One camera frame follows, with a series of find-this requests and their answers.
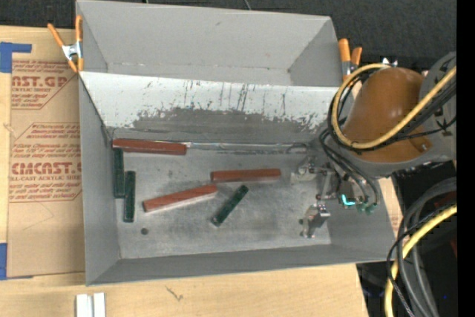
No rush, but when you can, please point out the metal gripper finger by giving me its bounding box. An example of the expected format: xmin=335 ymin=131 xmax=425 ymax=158
xmin=290 ymin=165 xmax=330 ymax=185
xmin=298 ymin=203 xmax=332 ymax=238

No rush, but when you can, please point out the red-brown flat block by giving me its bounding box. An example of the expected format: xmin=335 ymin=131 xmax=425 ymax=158
xmin=209 ymin=168 xmax=282 ymax=184
xmin=111 ymin=138 xmax=189 ymax=157
xmin=142 ymin=183 xmax=219 ymax=214

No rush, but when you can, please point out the dark green flat block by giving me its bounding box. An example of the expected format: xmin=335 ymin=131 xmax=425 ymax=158
xmin=210 ymin=184 xmax=250 ymax=228
xmin=112 ymin=148 xmax=126 ymax=199
xmin=122 ymin=170 xmax=137 ymax=223

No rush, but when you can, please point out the grey metal bin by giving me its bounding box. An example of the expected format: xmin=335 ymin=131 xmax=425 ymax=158
xmin=75 ymin=0 xmax=396 ymax=287

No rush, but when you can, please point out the brown cardboard board red print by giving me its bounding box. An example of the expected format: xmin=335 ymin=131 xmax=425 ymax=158
xmin=0 ymin=24 xmax=87 ymax=280

